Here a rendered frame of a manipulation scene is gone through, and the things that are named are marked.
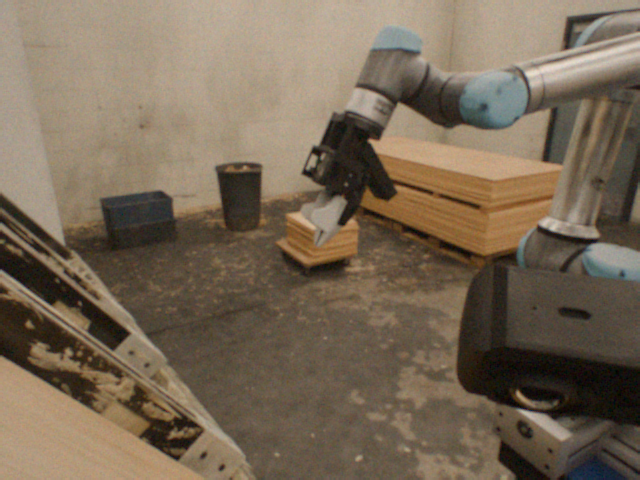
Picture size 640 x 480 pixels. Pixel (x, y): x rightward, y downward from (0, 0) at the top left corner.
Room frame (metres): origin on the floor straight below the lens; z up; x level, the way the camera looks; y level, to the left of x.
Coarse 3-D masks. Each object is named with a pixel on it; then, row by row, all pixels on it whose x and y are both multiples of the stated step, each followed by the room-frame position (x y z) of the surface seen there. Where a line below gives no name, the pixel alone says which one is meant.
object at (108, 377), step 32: (0, 288) 0.47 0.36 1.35; (0, 320) 0.46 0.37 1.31; (32, 320) 0.48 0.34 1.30; (64, 320) 0.54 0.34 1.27; (0, 352) 0.46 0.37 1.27; (32, 352) 0.48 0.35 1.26; (64, 352) 0.50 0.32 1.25; (96, 352) 0.52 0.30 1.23; (64, 384) 0.49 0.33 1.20; (96, 384) 0.52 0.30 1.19; (128, 384) 0.54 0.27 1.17; (160, 416) 0.56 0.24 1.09; (192, 416) 0.61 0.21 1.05; (160, 448) 0.56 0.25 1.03; (192, 448) 0.59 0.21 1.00; (224, 448) 0.62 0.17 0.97
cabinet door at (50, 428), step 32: (0, 384) 0.38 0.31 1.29; (32, 384) 0.42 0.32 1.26; (0, 416) 0.33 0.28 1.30; (32, 416) 0.36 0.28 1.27; (64, 416) 0.41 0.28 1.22; (96, 416) 0.47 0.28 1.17; (0, 448) 0.28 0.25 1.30; (32, 448) 0.31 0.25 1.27; (64, 448) 0.35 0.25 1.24; (96, 448) 0.40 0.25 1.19; (128, 448) 0.45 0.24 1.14
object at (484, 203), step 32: (384, 160) 4.74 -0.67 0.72; (416, 160) 4.42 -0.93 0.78; (448, 160) 4.42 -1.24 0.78; (480, 160) 4.42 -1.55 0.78; (512, 160) 4.42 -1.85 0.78; (416, 192) 4.28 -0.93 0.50; (448, 192) 3.93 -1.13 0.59; (480, 192) 3.63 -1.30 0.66; (512, 192) 3.66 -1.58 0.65; (544, 192) 3.88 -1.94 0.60; (384, 224) 4.73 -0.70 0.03; (416, 224) 4.27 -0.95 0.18; (448, 224) 3.90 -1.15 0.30; (480, 224) 3.60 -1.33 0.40; (512, 224) 3.70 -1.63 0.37; (480, 256) 3.59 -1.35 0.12; (512, 256) 3.81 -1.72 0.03
